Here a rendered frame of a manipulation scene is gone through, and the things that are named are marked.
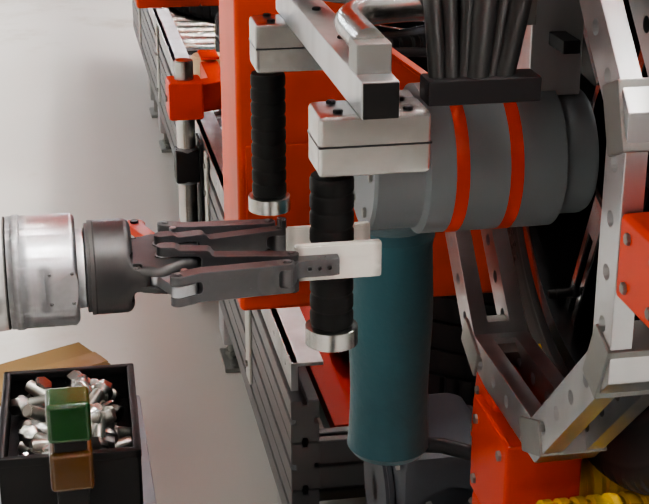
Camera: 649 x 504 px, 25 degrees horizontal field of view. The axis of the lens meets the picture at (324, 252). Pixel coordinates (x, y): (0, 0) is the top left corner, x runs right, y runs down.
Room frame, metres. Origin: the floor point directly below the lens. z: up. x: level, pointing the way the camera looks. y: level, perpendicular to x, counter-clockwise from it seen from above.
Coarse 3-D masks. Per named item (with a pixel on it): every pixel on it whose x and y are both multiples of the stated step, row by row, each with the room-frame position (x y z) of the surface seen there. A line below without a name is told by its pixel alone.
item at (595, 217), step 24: (624, 0) 1.34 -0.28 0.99; (600, 96) 1.39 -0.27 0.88; (600, 120) 1.40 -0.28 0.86; (600, 144) 1.40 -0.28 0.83; (600, 168) 1.39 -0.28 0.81; (648, 168) 1.26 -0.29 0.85; (600, 192) 1.37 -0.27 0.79; (648, 192) 1.26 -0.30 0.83; (576, 216) 1.52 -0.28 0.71; (600, 216) 1.36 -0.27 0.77; (528, 240) 1.51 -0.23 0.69; (552, 240) 1.50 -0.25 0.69; (576, 240) 1.51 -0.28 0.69; (552, 264) 1.48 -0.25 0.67; (576, 264) 1.41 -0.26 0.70; (552, 288) 1.46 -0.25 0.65; (552, 312) 1.43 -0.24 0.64; (576, 312) 1.40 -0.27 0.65; (552, 336) 1.41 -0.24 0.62; (576, 336) 1.39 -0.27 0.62; (576, 360) 1.35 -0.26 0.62; (648, 408) 1.18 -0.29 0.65
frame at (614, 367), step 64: (640, 0) 1.15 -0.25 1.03; (640, 128) 1.05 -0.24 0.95; (640, 192) 1.05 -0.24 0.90; (512, 256) 1.48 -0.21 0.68; (512, 320) 1.42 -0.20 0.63; (640, 320) 1.08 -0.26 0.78; (512, 384) 1.29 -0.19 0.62; (576, 384) 1.11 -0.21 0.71; (640, 384) 1.06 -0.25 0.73; (576, 448) 1.19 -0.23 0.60
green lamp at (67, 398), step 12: (48, 396) 1.18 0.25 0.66; (60, 396) 1.18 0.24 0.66; (72, 396) 1.18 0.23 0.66; (84, 396) 1.18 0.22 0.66; (48, 408) 1.16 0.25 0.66; (60, 408) 1.16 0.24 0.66; (72, 408) 1.17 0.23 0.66; (84, 408) 1.17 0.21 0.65; (48, 420) 1.16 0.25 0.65; (60, 420) 1.16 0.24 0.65; (72, 420) 1.17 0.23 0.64; (84, 420) 1.17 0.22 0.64; (48, 432) 1.16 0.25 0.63; (60, 432) 1.16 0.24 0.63; (72, 432) 1.17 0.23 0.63; (84, 432) 1.17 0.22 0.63
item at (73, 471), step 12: (48, 444) 1.19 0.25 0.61; (60, 456) 1.16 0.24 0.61; (72, 456) 1.17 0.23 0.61; (84, 456) 1.17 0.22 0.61; (60, 468) 1.16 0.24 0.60; (72, 468) 1.16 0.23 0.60; (84, 468) 1.17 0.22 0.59; (60, 480) 1.16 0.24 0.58; (72, 480) 1.16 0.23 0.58; (84, 480) 1.17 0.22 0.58
